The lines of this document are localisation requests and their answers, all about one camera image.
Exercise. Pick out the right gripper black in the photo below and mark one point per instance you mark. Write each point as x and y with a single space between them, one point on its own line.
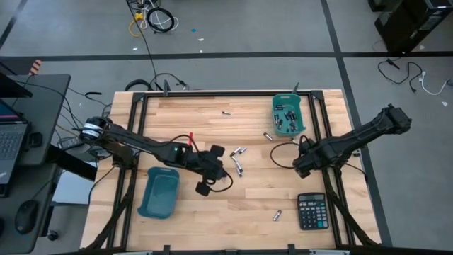
313 156

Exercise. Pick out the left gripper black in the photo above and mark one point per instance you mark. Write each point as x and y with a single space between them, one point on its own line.
201 166

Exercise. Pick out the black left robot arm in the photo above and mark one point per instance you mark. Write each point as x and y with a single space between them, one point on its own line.
141 143

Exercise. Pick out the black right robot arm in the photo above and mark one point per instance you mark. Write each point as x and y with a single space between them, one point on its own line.
354 137

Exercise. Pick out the black desk calculator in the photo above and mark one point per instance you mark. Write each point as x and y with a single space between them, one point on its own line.
313 216

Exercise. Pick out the black side clamp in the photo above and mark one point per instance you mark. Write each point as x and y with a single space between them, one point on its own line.
357 153

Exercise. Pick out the light teal plastic bin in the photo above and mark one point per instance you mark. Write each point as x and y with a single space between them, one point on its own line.
290 102

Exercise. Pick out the dark teal plastic bin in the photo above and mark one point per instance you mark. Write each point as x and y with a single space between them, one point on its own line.
159 195

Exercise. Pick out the black desk crossbar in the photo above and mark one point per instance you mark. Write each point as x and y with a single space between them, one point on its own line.
81 171

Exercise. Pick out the white box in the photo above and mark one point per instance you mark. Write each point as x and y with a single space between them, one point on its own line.
76 193

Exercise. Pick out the black power strip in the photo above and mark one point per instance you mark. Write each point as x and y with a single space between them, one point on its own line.
70 142

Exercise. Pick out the black equipment case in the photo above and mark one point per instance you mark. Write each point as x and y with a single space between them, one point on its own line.
400 28
442 17

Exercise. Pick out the black caster wheel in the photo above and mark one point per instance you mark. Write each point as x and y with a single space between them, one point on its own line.
52 235

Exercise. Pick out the dark grey side desk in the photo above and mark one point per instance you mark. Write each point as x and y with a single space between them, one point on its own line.
49 106

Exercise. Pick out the small black desk device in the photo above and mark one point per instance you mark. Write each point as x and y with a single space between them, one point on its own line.
35 139

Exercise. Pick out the black computer mouse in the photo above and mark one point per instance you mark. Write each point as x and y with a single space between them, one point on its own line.
26 216

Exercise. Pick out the grey laptop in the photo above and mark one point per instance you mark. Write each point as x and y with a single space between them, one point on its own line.
10 141

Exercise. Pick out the orange black striped marker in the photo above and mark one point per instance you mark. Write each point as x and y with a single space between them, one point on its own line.
36 66

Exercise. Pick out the black monitor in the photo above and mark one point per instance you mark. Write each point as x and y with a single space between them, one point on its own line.
12 89

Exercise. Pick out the black frame clamp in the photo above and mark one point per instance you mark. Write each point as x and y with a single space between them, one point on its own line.
165 88

